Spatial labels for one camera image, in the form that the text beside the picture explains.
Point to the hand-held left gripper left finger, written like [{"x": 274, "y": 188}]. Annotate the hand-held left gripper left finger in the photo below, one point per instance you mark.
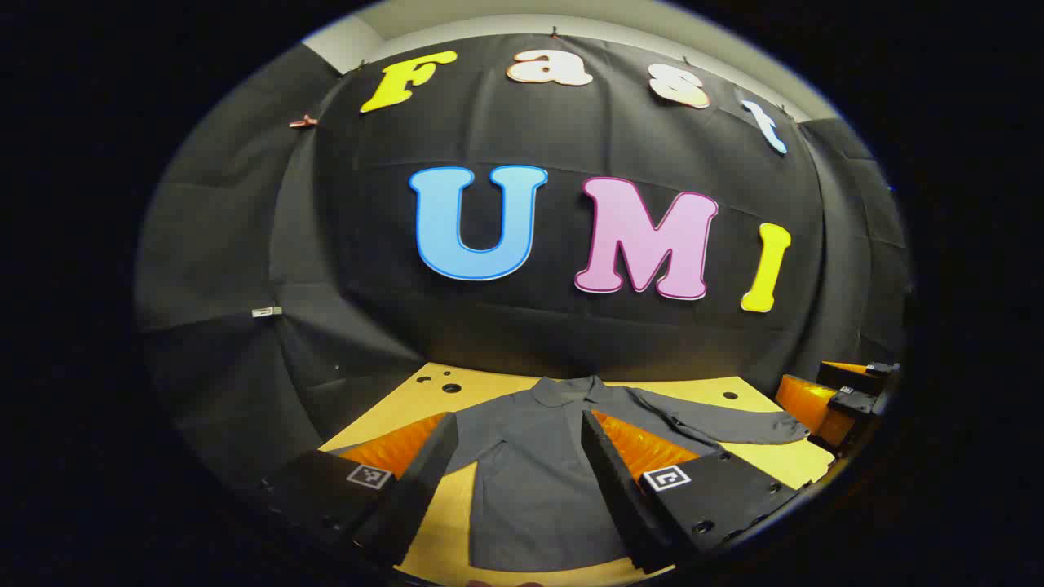
[{"x": 420, "y": 481}]

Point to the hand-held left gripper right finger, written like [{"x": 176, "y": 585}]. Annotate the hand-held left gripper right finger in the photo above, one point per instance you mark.
[{"x": 612, "y": 489}]

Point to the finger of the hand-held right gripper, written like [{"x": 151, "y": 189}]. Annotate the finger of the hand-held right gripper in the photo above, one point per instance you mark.
[
  {"x": 803, "y": 401},
  {"x": 852, "y": 375}
]

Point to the grey long-sleeved shirt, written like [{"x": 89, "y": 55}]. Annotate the grey long-sleeved shirt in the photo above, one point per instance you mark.
[{"x": 530, "y": 465}]

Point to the silver backdrop clip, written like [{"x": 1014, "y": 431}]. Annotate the silver backdrop clip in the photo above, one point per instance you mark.
[{"x": 267, "y": 311}]

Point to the black backdrop cloth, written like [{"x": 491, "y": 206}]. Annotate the black backdrop cloth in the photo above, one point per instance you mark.
[{"x": 367, "y": 244}]

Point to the red backdrop clip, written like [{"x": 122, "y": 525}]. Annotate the red backdrop clip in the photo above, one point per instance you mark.
[{"x": 303, "y": 121}]

